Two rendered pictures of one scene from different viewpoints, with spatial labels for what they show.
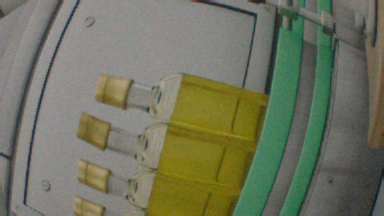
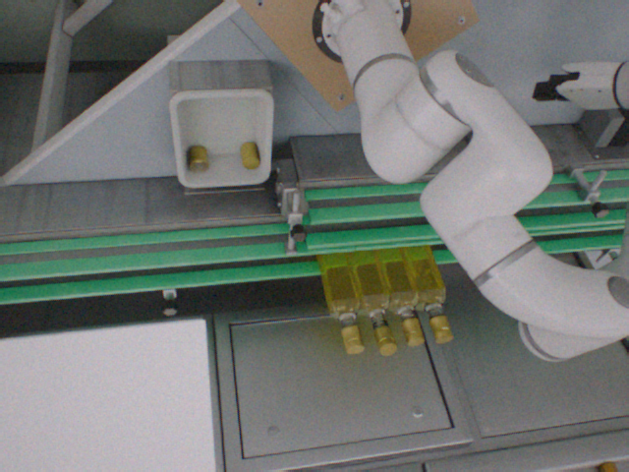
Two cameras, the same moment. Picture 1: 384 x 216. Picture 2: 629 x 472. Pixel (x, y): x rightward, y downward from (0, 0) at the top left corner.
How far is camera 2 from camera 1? 108 cm
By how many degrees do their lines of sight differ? 55
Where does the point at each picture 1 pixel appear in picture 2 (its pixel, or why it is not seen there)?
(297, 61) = (329, 208)
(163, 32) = (268, 371)
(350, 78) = (322, 169)
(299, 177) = (393, 190)
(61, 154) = (381, 404)
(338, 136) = (365, 169)
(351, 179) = not seen: hidden behind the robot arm
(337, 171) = not seen: hidden behind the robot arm
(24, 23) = not seen: outside the picture
